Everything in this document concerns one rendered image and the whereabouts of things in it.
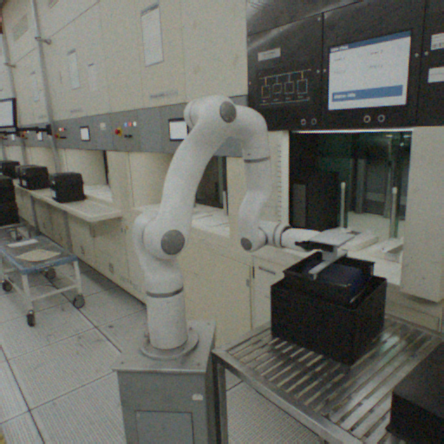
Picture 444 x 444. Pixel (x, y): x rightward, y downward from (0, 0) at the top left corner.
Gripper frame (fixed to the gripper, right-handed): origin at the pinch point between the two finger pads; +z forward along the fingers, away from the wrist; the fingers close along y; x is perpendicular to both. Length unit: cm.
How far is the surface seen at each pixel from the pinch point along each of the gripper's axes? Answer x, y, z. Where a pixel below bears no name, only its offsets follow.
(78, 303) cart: -100, -27, -232
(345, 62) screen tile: 56, -29, -10
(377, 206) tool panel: -15, -123, -27
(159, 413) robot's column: -45, 48, -30
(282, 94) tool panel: 48, -34, -38
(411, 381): -19.8, 24.5, 31.1
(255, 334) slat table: -29.9, 16.1, -17.8
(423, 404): -20, 30, 35
